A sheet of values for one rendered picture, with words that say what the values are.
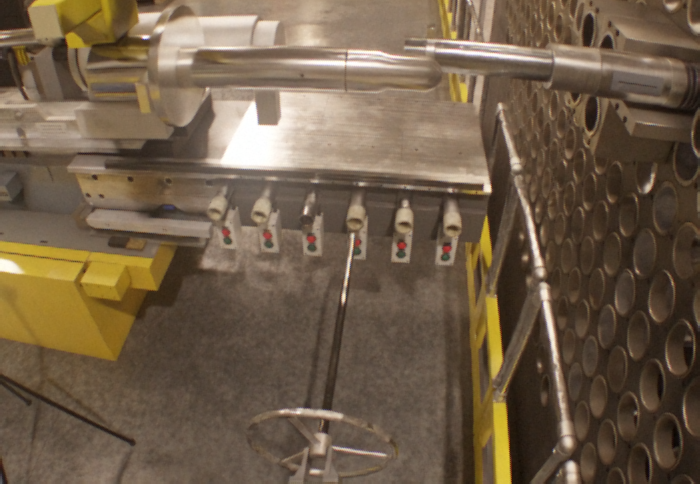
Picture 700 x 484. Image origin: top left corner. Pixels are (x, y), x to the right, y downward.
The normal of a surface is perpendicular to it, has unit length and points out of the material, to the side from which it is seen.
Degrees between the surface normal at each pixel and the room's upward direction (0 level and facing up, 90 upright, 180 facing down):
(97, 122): 90
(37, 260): 0
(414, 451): 0
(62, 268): 0
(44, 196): 90
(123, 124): 90
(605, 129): 90
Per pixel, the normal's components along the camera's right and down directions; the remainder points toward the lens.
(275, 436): 0.00, -0.76
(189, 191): -0.11, 0.65
